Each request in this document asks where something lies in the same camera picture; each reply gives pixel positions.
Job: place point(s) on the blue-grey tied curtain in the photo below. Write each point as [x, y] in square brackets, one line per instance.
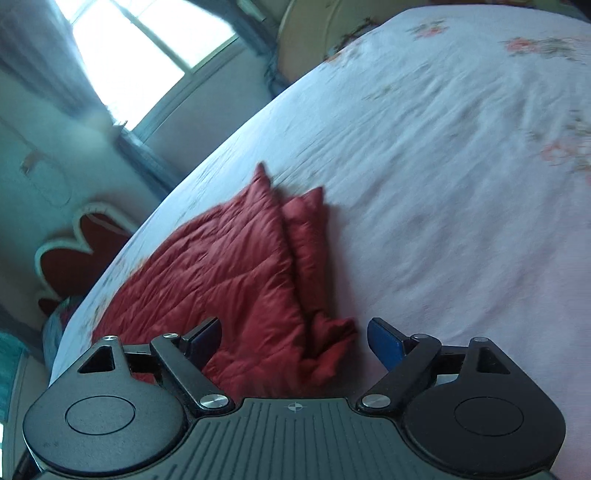
[249, 23]
[147, 161]

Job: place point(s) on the window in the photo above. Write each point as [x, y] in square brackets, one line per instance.
[138, 55]

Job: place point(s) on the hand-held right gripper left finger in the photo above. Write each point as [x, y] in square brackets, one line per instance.
[205, 339]

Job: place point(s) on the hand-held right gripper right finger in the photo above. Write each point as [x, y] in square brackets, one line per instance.
[385, 344]

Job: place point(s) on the red puffer jacket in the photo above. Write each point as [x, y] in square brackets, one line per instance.
[221, 258]

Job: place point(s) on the bed with floral white sheet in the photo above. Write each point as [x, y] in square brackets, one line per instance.
[438, 184]

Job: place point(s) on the cream round headboard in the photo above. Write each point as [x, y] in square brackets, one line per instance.
[309, 41]

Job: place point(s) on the blue and pink pillow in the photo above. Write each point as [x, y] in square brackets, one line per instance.
[62, 318]

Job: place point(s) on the red heart-shaped headboard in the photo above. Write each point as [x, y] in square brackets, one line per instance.
[69, 267]

